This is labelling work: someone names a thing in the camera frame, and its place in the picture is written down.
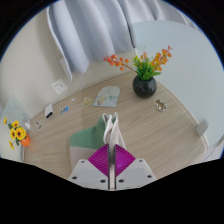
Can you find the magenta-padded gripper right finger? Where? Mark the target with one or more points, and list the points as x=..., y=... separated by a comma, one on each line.
x=129, y=173

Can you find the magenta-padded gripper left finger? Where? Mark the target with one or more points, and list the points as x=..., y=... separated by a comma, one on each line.
x=94, y=173

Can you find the beige towel with green trim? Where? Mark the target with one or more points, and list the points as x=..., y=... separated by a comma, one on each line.
x=88, y=138

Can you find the small blue card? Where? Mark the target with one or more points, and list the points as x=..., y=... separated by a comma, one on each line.
x=65, y=109

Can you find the small grey sticker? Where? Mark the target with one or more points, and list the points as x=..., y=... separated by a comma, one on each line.
x=40, y=128
x=37, y=124

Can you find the yellow sticker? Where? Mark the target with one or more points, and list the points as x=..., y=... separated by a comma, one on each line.
x=87, y=101

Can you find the brown bear sticker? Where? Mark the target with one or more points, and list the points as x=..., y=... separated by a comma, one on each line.
x=160, y=105

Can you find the sunflowers in orange vase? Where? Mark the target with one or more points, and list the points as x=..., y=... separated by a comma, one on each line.
x=18, y=134

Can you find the orange flowers in black vase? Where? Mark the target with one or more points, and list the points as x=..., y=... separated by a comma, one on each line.
x=144, y=87

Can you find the frosted desk divider panel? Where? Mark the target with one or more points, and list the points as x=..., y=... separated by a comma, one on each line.
x=11, y=111
x=190, y=76

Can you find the pale grey curtain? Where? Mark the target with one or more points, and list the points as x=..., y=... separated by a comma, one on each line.
x=100, y=30

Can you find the white wall socket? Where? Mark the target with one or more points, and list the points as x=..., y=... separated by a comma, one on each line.
x=59, y=86

